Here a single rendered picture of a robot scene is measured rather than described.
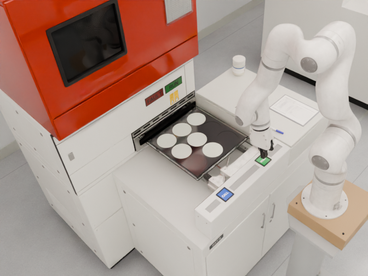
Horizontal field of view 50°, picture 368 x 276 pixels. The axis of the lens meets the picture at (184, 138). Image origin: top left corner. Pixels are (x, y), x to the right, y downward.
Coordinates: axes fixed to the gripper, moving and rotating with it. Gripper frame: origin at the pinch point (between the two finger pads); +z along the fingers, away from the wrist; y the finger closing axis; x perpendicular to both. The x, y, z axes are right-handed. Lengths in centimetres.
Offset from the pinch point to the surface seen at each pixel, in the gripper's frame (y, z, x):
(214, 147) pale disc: -27.6, 5.3, -3.8
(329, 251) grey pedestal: 38.2, 27.5, -10.7
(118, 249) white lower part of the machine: -74, 68, -56
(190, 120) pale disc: -49.6, 0.7, 2.0
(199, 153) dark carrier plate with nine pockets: -30.4, 4.8, -12.2
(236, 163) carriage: -14.5, 10.1, -3.5
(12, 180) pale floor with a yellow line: -195, 62, -72
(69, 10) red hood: -37, -79, -45
